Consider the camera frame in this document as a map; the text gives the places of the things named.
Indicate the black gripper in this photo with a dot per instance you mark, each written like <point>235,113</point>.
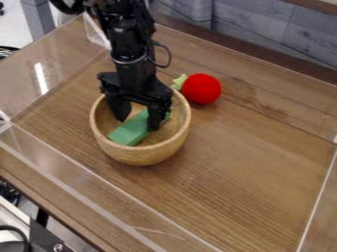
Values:
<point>133,83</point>

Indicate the green rectangular block stick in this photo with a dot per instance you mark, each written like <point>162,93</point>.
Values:
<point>132,131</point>

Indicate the brown wooden bowl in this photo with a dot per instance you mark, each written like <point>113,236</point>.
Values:
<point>159,145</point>

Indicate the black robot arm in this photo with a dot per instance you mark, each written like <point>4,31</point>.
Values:
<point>127,26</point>

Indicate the red plush tomato toy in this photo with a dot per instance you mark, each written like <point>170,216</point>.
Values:
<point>200,88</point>

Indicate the clear acrylic corner bracket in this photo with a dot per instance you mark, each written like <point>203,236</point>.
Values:
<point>95,34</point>

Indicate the clear acrylic tray wall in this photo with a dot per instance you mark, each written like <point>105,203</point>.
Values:
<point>128,209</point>

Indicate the black metal clamp bracket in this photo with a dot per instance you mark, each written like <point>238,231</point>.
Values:
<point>44,241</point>

